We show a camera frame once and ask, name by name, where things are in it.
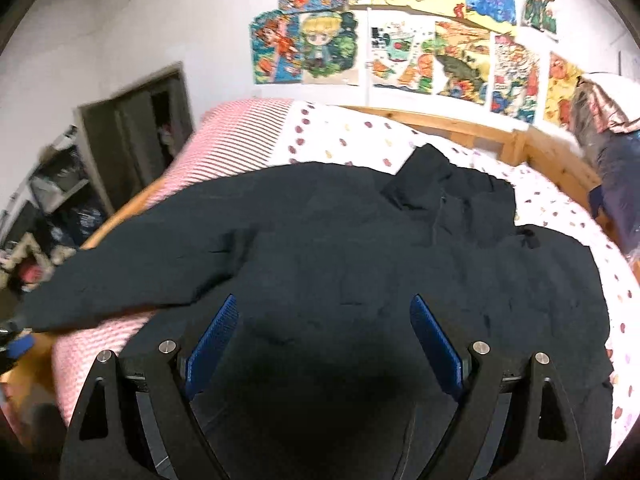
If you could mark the orange-haired mermaid wall poster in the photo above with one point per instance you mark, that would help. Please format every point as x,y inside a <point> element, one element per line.
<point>275,47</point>

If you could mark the pink floral cloth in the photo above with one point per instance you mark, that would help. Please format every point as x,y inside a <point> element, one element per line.
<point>612,102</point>

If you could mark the blue bundle in plastic bag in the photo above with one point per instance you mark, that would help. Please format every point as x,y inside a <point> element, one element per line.
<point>620,185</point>

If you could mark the pink printed bed blanket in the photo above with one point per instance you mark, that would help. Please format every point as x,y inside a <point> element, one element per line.
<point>340,130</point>

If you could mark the wooden bed frame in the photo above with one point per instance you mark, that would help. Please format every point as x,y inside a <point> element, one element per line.
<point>500,132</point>

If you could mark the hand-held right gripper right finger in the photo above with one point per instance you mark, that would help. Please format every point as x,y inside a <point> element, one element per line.
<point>435,345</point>

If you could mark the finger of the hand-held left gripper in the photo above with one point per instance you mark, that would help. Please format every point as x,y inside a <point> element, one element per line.
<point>21,346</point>

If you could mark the blond child wall poster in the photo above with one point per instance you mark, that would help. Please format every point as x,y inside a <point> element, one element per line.
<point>327,47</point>

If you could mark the pile of belongings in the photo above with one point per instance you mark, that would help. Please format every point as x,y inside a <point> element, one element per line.
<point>30,260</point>

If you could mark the cluttered metal shelf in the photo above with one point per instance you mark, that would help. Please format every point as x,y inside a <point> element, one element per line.
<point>65,185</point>

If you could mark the clear plastic bag of clothes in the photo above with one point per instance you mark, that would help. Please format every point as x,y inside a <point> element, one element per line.
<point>585,115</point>

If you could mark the dark doorway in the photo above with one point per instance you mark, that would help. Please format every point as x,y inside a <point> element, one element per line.
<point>145,130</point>

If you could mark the red and green figure poster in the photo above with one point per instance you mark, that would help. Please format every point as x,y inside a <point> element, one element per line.
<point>535,2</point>

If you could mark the teapot and oranges wall poster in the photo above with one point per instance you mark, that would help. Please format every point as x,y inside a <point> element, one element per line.
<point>400,52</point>

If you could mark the black jacket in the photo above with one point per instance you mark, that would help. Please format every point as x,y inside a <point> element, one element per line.
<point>325,240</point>

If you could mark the white wall conduit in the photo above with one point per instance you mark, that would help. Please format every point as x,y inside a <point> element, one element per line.
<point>367,50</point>

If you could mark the yellow landscape wall poster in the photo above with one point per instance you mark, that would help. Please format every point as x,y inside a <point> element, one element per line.
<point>462,62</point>

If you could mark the yellow bear wall poster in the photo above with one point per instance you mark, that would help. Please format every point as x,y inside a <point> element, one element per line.
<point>560,90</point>

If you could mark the castle town wall poster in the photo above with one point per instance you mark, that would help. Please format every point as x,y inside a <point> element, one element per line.
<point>515,80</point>

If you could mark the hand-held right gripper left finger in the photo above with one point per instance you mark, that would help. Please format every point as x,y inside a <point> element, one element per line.
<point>212,345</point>

